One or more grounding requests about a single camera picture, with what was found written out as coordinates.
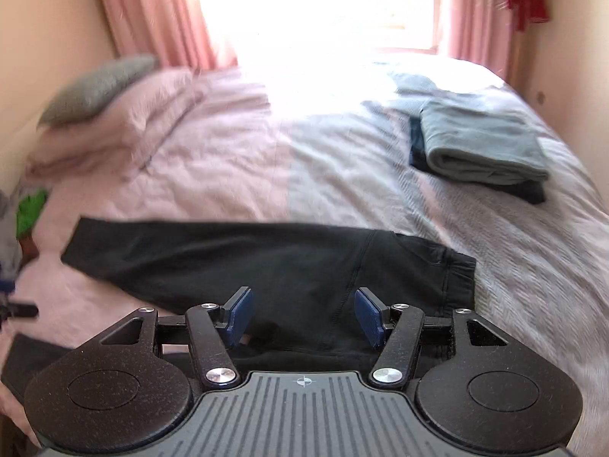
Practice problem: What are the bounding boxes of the black trousers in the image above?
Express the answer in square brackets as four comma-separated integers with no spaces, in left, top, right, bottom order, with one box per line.
[62,219,476,371]

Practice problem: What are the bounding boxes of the grey garment pile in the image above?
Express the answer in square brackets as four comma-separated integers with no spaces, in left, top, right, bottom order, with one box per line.
[0,192,23,281]

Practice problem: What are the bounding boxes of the dark maroon garment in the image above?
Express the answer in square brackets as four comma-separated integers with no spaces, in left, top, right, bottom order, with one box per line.
[19,233,39,265]

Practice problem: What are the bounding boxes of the green garment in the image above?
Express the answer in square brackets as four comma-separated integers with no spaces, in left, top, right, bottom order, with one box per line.
[16,189,48,240]

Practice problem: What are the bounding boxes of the pink duvet cover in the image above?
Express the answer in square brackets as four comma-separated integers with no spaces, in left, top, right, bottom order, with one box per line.
[1,56,608,456]

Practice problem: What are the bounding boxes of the pink pillow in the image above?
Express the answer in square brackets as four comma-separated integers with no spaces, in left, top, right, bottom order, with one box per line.
[25,68,206,184]

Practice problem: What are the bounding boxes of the folded grey garment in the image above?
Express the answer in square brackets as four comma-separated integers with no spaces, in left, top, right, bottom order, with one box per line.
[420,100,549,186]

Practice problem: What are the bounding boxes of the grey checked pillow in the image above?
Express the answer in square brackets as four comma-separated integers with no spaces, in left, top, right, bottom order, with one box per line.
[38,54,159,126]

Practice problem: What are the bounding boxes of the light blue folded garment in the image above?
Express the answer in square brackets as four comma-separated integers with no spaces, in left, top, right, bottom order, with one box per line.
[393,73,440,96]

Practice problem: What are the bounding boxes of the right pink curtain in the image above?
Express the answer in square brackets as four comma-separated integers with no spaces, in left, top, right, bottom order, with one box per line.
[438,0,513,80]

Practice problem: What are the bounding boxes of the pink curtain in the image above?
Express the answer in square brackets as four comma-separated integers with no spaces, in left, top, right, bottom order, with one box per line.
[102,0,238,70]
[438,0,513,80]

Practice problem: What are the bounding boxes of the left pink curtain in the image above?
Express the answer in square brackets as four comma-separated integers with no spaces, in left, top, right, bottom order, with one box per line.
[102,0,238,70]

